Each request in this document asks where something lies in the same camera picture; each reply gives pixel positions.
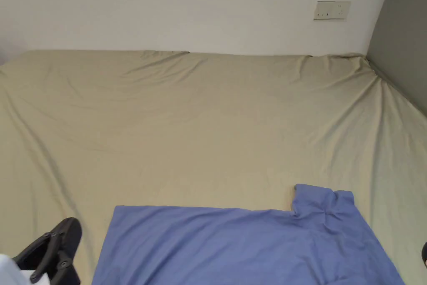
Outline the beige wall socket panel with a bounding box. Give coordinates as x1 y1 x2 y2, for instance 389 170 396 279
313 0 352 21

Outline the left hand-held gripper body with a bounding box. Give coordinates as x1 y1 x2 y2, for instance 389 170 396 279
0 253 50 285

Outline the bed with beige sheet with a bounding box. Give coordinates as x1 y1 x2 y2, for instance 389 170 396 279
0 49 427 285

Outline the grey padded headboard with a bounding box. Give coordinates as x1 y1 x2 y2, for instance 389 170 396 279
365 0 427 116

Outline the blue shirt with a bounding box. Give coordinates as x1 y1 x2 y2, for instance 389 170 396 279
91 183 406 285

